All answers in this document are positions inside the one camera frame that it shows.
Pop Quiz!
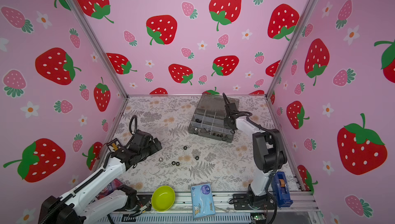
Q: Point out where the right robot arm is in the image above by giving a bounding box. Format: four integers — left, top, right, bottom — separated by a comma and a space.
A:
224, 100, 287, 202

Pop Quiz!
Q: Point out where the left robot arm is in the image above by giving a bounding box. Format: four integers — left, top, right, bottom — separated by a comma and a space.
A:
39, 130, 162, 224

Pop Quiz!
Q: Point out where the grey plastic compartment organizer box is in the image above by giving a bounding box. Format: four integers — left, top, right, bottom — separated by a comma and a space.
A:
188, 93, 235, 143

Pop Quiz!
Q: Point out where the small black framed card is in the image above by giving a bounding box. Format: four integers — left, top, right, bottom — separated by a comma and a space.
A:
106, 138, 122, 154

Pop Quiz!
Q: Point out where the lime green bowl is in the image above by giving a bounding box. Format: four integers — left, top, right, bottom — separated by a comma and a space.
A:
151, 186, 175, 212

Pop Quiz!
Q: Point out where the blue tape dispenser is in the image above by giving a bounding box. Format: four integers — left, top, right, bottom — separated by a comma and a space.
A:
271, 172, 293, 208

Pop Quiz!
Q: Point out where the blue tissue pack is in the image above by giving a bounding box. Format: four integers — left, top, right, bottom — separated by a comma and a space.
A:
191, 183, 216, 220

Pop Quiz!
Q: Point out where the aluminium front rail frame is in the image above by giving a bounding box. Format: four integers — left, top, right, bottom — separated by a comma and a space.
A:
66, 191, 325, 224

